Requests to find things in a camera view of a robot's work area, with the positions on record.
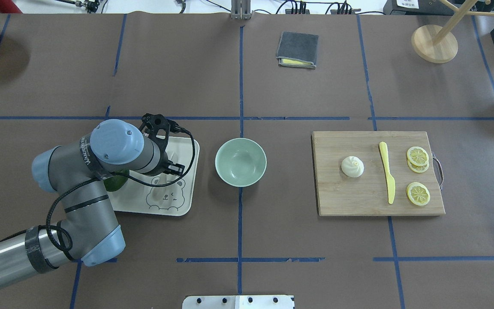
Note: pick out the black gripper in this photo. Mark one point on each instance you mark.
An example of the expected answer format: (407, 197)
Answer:
(165, 156)

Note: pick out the white steamed bun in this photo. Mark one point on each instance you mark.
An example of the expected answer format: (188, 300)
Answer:
(352, 166)

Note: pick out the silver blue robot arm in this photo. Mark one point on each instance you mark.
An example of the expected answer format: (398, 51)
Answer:
(81, 224)

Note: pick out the green ceramic bowl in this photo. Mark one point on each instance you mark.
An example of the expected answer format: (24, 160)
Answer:
(240, 162)

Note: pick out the cream bear tray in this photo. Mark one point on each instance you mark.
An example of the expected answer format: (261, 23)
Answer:
(172, 200)

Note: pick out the green lime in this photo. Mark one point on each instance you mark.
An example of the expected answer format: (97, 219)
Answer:
(114, 183)

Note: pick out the bamboo cutting board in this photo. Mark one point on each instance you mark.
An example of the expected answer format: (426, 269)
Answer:
(340, 195)

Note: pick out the grey yellow folded cloth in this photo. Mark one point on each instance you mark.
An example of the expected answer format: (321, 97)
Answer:
(297, 50)

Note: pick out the yellow plastic knife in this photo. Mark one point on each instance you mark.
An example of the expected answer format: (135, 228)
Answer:
(390, 180)

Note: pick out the red bottle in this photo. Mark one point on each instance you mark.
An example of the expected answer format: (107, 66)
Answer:
(8, 6)

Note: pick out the upper lemon slice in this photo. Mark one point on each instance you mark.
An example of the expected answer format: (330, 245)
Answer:
(417, 156)

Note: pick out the lemon slice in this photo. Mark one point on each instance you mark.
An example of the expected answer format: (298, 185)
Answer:
(417, 156)
(418, 169)
(418, 194)

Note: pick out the middle lemon slice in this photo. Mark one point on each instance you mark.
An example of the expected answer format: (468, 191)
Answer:
(418, 169)

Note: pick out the lower lemon slice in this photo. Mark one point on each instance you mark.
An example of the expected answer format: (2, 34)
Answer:
(418, 194)

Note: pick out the wooden mug tree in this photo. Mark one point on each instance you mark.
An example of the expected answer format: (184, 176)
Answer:
(437, 44)

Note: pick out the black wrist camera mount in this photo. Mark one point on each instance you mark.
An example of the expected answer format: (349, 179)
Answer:
(158, 128)

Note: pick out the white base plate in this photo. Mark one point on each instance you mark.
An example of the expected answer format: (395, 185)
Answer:
(239, 302)

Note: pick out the aluminium frame post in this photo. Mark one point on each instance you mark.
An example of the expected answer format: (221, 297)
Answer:
(241, 9)

